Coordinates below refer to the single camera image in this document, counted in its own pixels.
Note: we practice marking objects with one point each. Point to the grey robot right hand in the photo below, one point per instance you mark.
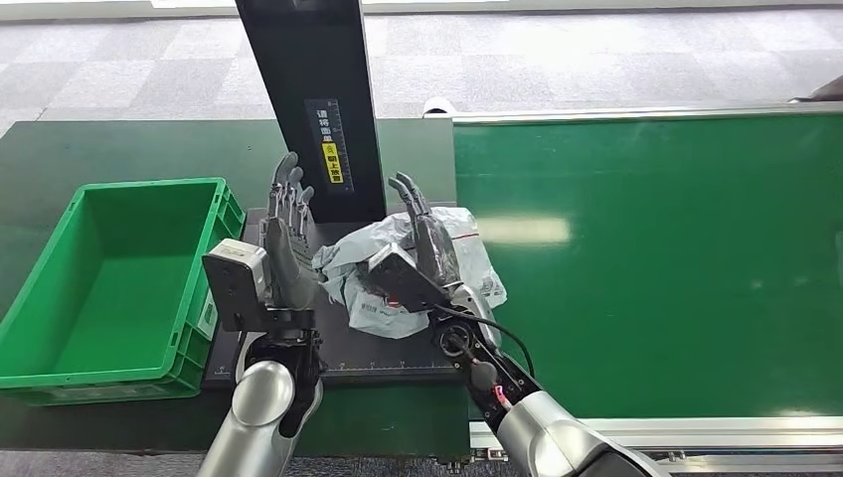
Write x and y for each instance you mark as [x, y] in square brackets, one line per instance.
[435, 253]

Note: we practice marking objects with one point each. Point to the grey red-print mailer package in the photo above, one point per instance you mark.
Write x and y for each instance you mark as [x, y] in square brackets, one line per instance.
[369, 316]

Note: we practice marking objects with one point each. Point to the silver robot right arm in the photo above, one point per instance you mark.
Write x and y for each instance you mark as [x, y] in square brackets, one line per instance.
[546, 434]

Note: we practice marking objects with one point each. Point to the white conveyor roller cap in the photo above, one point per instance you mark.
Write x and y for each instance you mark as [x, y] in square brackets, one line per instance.
[436, 107]

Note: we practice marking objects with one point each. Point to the green conveyor belt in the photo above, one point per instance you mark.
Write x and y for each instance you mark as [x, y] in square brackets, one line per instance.
[658, 263]

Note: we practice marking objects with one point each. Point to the black yellow label sticker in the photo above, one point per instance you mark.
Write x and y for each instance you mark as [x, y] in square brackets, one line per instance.
[331, 148]

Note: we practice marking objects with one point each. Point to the green plastic crate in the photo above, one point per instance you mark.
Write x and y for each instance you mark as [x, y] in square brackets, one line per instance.
[118, 303]

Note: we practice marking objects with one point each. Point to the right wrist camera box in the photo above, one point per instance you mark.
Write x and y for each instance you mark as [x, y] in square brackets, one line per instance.
[405, 280]

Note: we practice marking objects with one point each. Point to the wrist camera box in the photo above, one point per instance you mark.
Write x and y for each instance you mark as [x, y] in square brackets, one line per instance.
[234, 283]
[405, 280]

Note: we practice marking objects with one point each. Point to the black scanner base plate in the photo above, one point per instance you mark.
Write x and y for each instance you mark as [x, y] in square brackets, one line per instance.
[395, 355]

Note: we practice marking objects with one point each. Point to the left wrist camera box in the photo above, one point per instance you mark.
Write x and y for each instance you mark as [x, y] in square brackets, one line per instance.
[234, 283]

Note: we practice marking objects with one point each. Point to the small metal conveyor bracket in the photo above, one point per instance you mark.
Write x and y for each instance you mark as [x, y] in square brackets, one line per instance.
[492, 454]

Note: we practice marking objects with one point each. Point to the black scanner post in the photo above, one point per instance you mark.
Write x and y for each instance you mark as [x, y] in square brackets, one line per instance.
[309, 66]

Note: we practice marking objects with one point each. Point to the aluminium conveyor side rail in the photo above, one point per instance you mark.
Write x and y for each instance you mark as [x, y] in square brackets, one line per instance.
[757, 431]
[625, 113]

